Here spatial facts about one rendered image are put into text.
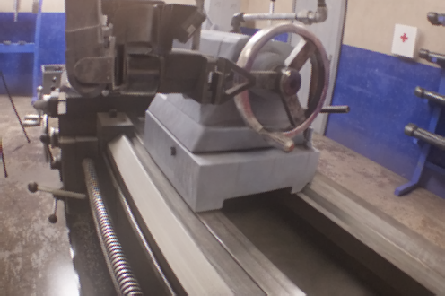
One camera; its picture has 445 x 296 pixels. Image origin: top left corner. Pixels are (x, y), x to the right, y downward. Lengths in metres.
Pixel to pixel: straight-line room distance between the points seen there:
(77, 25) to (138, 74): 0.12
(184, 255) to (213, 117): 0.26
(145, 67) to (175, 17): 0.08
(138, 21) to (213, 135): 0.27
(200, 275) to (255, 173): 0.26
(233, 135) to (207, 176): 0.10
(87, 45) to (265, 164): 0.40
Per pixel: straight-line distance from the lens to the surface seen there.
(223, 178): 0.58
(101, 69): 0.40
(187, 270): 0.46
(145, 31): 0.43
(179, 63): 0.42
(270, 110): 0.66
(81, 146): 0.99
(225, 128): 0.59
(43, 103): 1.12
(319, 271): 0.69
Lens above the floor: 1.16
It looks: 18 degrees down
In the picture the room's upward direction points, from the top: 9 degrees clockwise
